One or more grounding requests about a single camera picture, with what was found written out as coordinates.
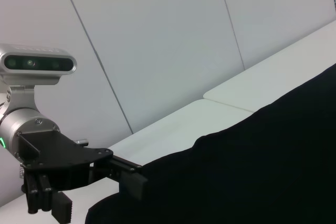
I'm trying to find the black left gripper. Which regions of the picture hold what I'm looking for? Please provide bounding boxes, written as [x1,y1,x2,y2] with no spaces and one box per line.
[15,131,149,223]

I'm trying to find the black shirt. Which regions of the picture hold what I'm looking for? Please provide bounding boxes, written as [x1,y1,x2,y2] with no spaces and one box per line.
[85,62,336,224]

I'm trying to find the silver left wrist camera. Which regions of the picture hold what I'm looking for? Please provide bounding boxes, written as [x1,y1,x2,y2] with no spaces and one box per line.
[0,43,77,86]

